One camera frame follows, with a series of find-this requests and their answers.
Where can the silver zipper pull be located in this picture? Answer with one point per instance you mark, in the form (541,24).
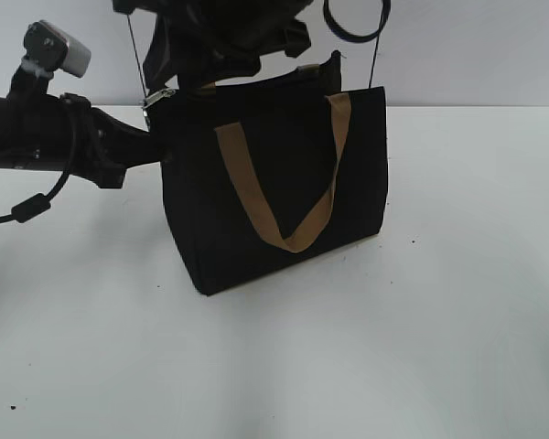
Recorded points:
(152,99)

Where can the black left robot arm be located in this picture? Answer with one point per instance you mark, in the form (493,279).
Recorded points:
(42,132)

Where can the black tote bag tan handles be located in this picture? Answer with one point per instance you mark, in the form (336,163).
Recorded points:
(261,176)

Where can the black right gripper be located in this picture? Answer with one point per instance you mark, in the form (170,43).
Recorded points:
(201,42)

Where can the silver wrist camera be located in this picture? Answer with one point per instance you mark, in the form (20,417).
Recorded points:
(53,49)

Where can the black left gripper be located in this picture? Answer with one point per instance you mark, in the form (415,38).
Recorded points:
(104,147)

